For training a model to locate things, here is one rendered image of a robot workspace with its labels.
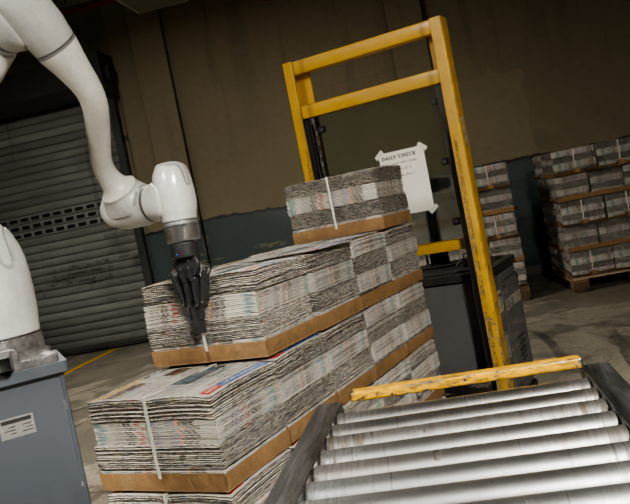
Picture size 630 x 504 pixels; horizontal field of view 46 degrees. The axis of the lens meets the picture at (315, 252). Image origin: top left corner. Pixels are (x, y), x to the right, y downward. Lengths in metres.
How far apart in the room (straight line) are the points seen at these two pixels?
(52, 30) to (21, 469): 0.90
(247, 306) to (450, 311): 1.60
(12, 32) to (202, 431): 0.95
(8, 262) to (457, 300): 2.27
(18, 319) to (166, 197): 0.62
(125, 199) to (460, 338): 1.84
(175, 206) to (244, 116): 7.05
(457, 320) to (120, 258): 6.56
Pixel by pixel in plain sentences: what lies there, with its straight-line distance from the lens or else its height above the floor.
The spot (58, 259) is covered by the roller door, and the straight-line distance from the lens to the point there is 9.75.
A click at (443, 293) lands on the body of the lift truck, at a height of 0.71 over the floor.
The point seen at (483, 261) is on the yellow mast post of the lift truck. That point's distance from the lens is 3.10.
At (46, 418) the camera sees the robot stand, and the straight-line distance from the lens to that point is 1.43.
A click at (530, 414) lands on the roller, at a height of 0.80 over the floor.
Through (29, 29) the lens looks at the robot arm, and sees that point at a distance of 1.73.
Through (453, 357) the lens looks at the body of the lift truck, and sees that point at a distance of 3.39.
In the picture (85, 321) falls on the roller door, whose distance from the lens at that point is 9.70.
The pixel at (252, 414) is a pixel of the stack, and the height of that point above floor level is 0.73.
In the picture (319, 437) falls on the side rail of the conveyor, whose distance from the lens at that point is 1.28.
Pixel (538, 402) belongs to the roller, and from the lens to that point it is 1.30.
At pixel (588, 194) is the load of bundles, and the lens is 7.03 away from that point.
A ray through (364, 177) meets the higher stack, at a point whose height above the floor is 1.26.
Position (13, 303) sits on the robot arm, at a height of 1.12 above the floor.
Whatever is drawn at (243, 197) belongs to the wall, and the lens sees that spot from 8.89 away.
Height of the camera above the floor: 1.17
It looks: 3 degrees down
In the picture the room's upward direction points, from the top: 11 degrees counter-clockwise
